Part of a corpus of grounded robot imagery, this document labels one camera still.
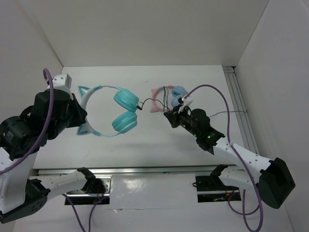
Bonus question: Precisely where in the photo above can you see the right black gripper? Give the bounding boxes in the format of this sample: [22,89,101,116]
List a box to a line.
[164,103,200,137]

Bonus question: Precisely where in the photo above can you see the black teal headphone cable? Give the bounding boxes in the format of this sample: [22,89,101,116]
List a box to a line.
[136,98,247,119]

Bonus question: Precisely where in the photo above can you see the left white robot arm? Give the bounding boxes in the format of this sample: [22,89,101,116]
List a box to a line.
[0,89,102,224]

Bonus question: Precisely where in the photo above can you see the pink blue cat headphones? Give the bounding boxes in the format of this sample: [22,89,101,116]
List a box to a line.
[150,85,187,113]

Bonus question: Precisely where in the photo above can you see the white front cover panel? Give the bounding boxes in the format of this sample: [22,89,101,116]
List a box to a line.
[109,174,197,210]

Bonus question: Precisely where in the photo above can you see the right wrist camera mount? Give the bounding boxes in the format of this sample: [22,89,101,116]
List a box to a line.
[178,96,193,114]

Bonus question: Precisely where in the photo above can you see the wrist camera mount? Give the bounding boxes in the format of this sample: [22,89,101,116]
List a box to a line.
[53,73,72,95]
[178,96,193,114]

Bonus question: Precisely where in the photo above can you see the black pink headphone cable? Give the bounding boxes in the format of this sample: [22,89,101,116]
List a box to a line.
[163,86,172,114]

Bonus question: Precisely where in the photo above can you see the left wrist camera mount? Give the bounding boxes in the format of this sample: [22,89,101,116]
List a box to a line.
[53,73,72,95]

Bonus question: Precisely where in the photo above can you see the right side aluminium rail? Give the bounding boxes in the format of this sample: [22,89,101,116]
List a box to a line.
[223,66,260,155]

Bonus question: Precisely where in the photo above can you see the aluminium rail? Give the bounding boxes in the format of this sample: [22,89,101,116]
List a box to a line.
[223,66,260,155]
[37,164,242,175]

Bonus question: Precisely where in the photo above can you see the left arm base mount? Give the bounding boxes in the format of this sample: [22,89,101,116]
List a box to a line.
[66,175,112,205]

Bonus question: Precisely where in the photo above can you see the front aluminium rail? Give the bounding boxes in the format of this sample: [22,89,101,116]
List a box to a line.
[37,164,242,175]

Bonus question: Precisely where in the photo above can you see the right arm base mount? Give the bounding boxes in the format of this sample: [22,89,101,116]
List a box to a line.
[192,176,241,203]

